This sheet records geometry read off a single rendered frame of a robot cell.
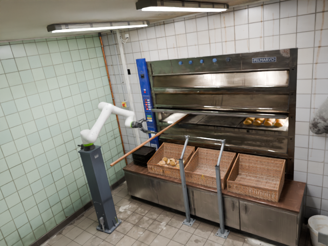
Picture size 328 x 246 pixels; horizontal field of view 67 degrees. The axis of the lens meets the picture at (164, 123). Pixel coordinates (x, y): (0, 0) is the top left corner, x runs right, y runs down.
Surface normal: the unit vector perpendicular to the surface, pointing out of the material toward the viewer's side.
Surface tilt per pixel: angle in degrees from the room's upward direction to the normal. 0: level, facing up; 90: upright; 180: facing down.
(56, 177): 90
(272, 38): 90
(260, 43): 90
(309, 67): 90
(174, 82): 70
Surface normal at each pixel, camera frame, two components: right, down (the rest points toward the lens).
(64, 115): 0.82, 0.07
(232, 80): -0.56, -0.02
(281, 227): -0.58, 0.35
